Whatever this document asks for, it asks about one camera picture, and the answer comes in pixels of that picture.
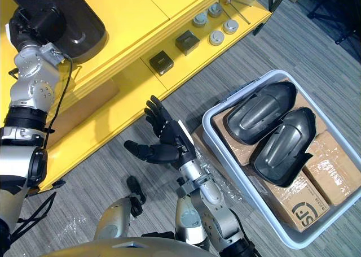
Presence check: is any clear plastic film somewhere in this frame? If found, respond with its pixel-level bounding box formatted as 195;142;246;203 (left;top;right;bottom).
193;148;244;203

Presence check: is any silver robot leg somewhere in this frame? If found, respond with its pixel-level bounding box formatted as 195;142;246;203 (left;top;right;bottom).
92;196;134;241

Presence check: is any grey plastic bin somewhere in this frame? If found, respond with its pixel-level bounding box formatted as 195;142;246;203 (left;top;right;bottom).
201;69;361;250

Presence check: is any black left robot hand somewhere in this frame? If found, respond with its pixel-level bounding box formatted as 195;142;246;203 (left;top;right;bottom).
8;6;68;46

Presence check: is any round silver metal disc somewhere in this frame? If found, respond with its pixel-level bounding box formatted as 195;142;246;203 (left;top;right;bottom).
209;30;226;46
208;3;224;18
222;19;239;35
192;12;208;28

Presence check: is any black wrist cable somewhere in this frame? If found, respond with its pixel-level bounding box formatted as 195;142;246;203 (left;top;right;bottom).
43;56;73;151

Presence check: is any silver robot torso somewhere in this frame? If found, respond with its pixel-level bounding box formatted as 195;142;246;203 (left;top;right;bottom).
47;236;210;257

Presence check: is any black plastic housing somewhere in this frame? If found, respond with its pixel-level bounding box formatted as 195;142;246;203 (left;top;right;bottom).
250;106;317;188
225;81;298;145
5;0;107;63

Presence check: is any long metal bolt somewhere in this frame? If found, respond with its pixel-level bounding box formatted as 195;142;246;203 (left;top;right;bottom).
223;0;252;25
224;0;252;8

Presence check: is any cardboard box with SF logo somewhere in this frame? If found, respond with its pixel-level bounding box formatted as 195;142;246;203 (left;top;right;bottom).
263;168;331;233

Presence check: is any black tripod stand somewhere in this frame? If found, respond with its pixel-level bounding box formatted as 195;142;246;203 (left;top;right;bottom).
306;0;361;46

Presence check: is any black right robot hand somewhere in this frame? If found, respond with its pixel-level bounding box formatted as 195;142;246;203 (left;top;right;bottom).
124;95;196;165

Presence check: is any small black square box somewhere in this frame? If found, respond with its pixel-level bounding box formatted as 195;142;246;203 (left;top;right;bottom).
175;31;201;56
149;50;174;77

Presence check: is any yellow metal shelf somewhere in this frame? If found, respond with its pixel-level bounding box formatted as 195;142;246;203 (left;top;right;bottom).
0;0;273;197

